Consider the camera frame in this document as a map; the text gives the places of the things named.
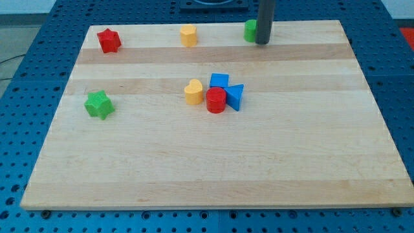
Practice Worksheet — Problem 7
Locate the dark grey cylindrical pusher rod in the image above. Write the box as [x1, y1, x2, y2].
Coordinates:
[255, 0, 276, 45]

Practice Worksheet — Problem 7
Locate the green cylinder block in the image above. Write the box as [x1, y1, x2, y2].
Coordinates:
[243, 19, 257, 43]

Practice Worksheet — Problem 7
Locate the red star block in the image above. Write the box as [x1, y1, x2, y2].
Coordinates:
[97, 28, 122, 53]

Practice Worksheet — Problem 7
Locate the green star block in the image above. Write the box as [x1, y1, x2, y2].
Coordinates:
[84, 90, 115, 120]

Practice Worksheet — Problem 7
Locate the yellow hexagon block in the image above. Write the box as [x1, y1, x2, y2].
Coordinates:
[180, 24, 197, 47]

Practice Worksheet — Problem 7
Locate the blue cube block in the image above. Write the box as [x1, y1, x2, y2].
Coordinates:
[209, 73, 230, 87]

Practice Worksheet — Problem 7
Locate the blue triangle block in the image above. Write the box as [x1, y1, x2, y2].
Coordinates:
[224, 84, 244, 111]

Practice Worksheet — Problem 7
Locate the red cylinder block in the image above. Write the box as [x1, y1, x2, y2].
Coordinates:
[206, 87, 226, 114]

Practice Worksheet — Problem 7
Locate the yellow heart block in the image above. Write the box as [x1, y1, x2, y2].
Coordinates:
[184, 79, 204, 105]

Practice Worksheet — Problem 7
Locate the light wooden board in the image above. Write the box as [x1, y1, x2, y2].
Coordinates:
[21, 20, 413, 211]

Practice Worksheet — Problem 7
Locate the black cable on floor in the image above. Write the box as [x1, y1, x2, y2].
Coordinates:
[0, 53, 27, 82]

